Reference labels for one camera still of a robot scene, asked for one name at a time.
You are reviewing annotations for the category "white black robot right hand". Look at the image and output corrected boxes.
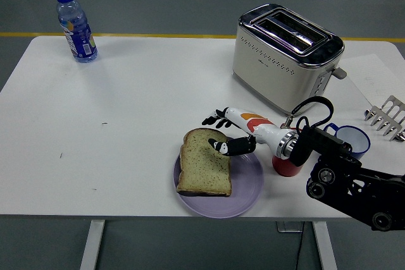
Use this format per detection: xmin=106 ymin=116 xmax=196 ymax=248
xmin=202 ymin=106 xmax=290 ymax=157

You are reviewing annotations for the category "slice of bread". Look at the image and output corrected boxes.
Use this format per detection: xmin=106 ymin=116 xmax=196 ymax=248
xmin=176 ymin=128 xmax=233 ymax=198

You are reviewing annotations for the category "purple plate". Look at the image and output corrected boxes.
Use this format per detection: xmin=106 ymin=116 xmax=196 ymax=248
xmin=173 ymin=151 xmax=265 ymax=219

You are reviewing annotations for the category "red mug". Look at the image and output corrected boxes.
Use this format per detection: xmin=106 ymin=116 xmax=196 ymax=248
xmin=271 ymin=155 xmax=304 ymax=177

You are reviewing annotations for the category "cream and chrome toaster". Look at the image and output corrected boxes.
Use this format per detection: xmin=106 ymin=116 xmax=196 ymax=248
xmin=232 ymin=3 xmax=345 ymax=118

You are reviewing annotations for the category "blue mug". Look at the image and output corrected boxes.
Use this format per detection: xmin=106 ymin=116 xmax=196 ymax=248
xmin=322 ymin=123 xmax=371 ymax=161

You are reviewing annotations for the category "grey toaster lever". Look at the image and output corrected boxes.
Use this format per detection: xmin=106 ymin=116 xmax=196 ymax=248
xmin=328 ymin=64 xmax=347 ymax=80

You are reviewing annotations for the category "metal toast rack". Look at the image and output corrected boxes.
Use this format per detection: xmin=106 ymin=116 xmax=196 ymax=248
xmin=363 ymin=95 xmax=405 ymax=142

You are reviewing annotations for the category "white table leg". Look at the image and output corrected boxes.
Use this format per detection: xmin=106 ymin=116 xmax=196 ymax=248
xmin=78 ymin=220 xmax=106 ymax=270
xmin=311 ymin=221 xmax=339 ymax=270

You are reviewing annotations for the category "blue capped water bottle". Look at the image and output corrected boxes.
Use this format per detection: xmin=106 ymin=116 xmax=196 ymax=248
xmin=55 ymin=0 xmax=98 ymax=64

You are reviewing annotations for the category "clear bracket under table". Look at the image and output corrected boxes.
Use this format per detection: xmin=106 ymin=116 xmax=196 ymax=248
xmin=276 ymin=221 xmax=304 ymax=233

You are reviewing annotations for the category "black cable under table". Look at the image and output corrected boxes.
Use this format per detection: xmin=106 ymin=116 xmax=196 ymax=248
xmin=296 ymin=221 xmax=305 ymax=270

